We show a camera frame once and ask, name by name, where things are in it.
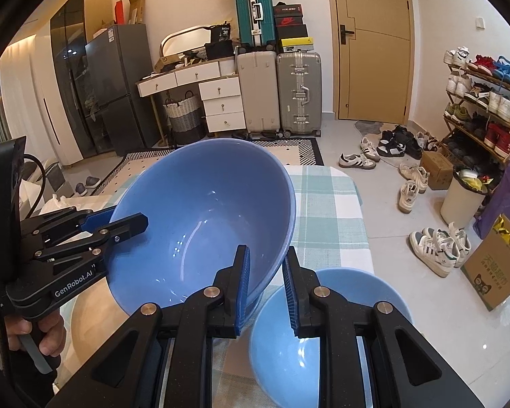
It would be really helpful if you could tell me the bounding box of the silver suitcase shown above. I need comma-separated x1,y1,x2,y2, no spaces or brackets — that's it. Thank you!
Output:
276,51,323,137

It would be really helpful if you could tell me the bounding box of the black cable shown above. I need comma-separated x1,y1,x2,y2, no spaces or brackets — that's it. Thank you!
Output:
23,153,47,217

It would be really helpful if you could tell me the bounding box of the small open cardboard box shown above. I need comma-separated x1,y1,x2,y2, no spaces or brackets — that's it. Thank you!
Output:
154,54,181,73

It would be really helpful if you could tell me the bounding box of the large cream plate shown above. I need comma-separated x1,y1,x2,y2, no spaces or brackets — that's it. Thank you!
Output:
62,287,133,387

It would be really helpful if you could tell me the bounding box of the black white-label shoe box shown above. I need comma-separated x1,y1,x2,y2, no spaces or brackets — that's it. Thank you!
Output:
274,3,303,18

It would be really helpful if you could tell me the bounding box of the collection of colourful shoes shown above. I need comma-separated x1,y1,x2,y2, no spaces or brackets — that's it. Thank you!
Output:
444,46,510,158

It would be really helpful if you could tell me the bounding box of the black glass cabinet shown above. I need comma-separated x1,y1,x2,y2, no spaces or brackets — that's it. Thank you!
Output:
50,0,111,160

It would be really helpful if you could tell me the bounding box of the light blue bowl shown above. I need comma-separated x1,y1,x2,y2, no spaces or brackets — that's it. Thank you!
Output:
249,268,414,408

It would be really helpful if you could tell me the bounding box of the white crumpled plastic sheet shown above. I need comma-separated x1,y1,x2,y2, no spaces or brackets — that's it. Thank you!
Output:
19,174,115,222

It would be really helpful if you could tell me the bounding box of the wooden door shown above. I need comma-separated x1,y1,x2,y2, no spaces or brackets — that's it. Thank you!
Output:
329,0,413,123

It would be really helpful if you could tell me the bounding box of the large blue bowl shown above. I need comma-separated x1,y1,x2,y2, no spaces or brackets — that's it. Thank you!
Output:
106,138,298,319

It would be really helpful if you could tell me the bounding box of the beige suitcase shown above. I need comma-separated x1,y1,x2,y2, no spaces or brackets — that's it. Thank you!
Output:
237,50,281,137

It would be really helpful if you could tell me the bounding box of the person's left hand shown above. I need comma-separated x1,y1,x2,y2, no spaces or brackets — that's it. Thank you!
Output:
7,315,67,358

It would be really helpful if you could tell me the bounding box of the white wardrobe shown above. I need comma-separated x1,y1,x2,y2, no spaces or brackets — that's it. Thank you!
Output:
0,34,83,166

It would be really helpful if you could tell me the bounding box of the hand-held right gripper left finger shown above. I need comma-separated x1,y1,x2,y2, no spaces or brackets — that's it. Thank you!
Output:
47,244,252,408

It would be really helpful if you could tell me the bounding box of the teal suitcase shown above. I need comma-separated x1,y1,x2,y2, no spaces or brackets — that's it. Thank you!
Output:
235,0,276,51

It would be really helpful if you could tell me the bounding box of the black bag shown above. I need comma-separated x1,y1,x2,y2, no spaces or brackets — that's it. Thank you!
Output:
206,23,234,60

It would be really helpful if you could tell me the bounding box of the grey door mat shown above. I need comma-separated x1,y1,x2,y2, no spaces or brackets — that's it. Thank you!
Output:
355,119,385,137

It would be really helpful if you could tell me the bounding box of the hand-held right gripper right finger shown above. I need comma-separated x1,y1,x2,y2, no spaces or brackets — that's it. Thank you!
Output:
282,246,485,408

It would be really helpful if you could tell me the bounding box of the oval mirror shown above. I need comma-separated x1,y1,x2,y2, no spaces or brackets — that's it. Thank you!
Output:
159,25,239,58

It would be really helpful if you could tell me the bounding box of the white dressing table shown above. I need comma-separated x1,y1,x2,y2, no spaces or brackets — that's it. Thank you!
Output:
136,57,247,147

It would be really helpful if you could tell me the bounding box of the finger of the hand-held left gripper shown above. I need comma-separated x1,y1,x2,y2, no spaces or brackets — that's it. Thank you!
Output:
19,206,116,243
34,213,149,264

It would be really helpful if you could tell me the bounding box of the yellow black shoe box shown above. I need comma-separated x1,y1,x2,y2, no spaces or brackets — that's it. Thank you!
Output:
279,37,316,54

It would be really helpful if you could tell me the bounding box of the large printed cardboard box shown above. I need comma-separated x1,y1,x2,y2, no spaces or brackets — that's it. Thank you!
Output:
461,214,510,312

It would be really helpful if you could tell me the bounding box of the plain black shoe box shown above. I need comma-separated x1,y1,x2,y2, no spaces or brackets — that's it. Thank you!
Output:
276,25,309,40

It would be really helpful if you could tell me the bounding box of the flat cardboard box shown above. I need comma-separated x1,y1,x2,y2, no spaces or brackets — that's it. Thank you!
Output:
129,0,146,25

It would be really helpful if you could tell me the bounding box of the yellow packet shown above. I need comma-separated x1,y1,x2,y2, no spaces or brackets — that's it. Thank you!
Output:
493,216,510,245

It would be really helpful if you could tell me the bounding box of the plain brown cardboard box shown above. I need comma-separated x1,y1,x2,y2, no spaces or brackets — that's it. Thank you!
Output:
420,151,455,190

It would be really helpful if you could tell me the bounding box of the woven laundry basket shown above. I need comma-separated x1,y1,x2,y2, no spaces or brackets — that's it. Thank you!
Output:
164,91,207,145

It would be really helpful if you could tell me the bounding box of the group of scattered sneakers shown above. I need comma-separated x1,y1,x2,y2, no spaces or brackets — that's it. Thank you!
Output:
338,124,472,278

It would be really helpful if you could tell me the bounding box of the dark grey refrigerator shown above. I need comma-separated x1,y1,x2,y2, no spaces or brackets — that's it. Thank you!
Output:
85,23,162,156

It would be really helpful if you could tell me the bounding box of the white trash bin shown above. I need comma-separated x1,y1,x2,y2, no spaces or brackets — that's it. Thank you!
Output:
440,169,487,228

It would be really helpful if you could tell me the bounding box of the gold shoe rack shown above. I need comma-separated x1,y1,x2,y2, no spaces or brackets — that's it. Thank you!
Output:
442,47,510,166

